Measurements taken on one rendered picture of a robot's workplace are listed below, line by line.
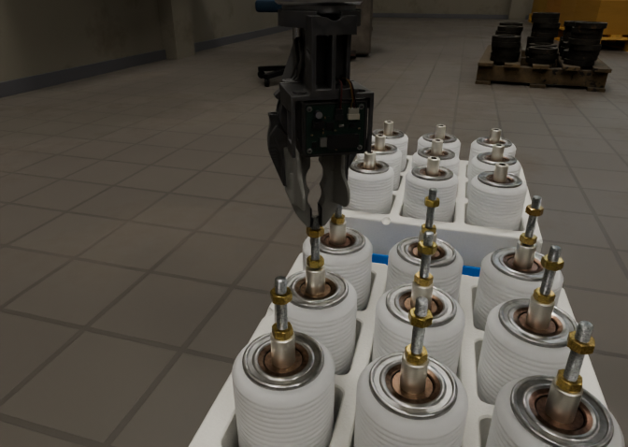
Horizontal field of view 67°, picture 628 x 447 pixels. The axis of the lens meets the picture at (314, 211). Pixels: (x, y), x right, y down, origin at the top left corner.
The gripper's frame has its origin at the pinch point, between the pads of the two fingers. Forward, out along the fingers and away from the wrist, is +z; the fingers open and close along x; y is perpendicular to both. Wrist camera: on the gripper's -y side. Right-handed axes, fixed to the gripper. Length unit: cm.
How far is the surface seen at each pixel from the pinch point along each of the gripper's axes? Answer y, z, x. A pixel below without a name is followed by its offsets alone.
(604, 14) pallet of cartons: -371, 1, 367
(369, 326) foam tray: 0.0, 16.7, 7.1
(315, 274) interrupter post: 1.6, 6.9, -0.2
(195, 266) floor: -49, 35, -16
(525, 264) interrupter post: 2.1, 8.9, 26.0
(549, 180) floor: -78, 35, 96
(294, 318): 4.2, 10.4, -3.1
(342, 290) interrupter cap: 1.8, 9.3, 2.9
